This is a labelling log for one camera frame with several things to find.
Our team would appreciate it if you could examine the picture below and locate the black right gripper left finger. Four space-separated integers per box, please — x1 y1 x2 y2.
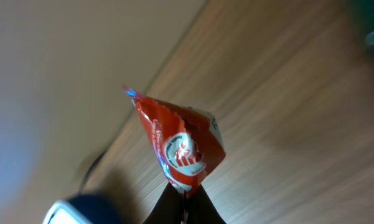
143 183 182 224

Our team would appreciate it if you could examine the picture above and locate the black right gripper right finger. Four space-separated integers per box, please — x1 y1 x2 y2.
186 185 226 224

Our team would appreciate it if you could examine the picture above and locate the red sachet packet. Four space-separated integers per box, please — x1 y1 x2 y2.
124 87 226 197

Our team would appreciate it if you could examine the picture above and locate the white barcode scanner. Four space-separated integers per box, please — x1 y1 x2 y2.
42 194 123 224

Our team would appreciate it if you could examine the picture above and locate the black scanner cable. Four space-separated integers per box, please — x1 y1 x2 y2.
77 151 108 192

